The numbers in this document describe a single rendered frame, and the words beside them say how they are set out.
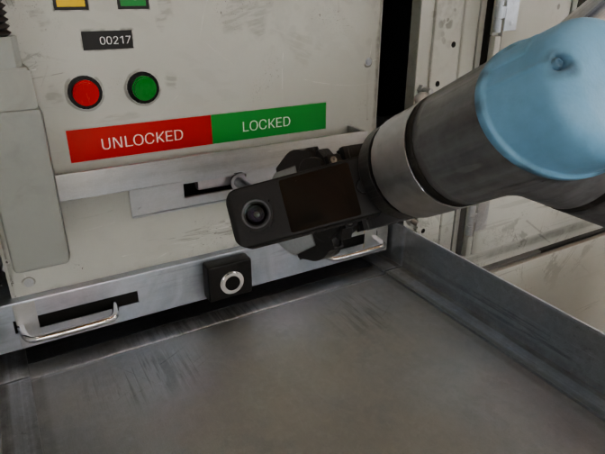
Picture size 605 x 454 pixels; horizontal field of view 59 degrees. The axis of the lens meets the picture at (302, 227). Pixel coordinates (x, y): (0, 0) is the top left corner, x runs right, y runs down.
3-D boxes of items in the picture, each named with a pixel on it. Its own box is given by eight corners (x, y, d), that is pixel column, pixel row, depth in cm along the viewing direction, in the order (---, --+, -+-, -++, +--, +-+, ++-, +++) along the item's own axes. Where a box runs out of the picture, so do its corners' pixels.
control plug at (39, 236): (72, 264, 50) (34, 69, 43) (14, 276, 48) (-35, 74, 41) (60, 233, 56) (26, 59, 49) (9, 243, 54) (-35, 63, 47)
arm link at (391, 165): (421, 218, 33) (387, 89, 33) (379, 230, 37) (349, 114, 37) (507, 196, 36) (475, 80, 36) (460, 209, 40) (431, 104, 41)
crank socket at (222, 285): (255, 294, 71) (253, 259, 69) (212, 305, 68) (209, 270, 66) (246, 284, 73) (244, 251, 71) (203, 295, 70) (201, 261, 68)
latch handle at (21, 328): (125, 320, 62) (124, 314, 61) (20, 349, 57) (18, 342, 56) (115, 299, 66) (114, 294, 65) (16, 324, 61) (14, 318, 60)
